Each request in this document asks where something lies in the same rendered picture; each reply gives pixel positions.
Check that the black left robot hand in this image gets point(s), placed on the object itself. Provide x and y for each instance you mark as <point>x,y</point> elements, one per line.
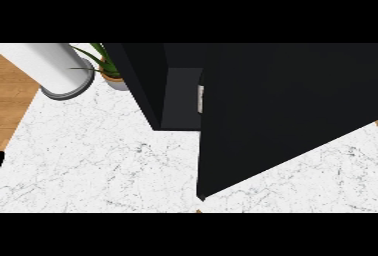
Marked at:
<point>2,158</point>

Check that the dark grey cabinet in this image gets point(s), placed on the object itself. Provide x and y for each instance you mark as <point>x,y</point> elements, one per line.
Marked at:
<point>148,83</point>

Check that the dark grey cabinet door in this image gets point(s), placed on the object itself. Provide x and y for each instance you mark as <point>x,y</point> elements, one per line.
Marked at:
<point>275,113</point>

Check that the grey paper towel holder base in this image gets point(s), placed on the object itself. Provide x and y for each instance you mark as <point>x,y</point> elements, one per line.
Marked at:
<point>81,90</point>

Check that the white paper towel roll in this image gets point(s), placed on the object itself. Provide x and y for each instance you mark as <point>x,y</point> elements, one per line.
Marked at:
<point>46,65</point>

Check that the grey and tan plant pot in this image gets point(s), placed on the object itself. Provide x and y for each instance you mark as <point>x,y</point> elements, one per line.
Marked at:
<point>115,82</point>

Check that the green potted plant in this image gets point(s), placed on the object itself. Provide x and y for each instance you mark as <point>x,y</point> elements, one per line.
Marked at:
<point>101,63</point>

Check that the pale bottle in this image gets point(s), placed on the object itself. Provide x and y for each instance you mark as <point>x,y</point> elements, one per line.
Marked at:
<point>200,98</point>

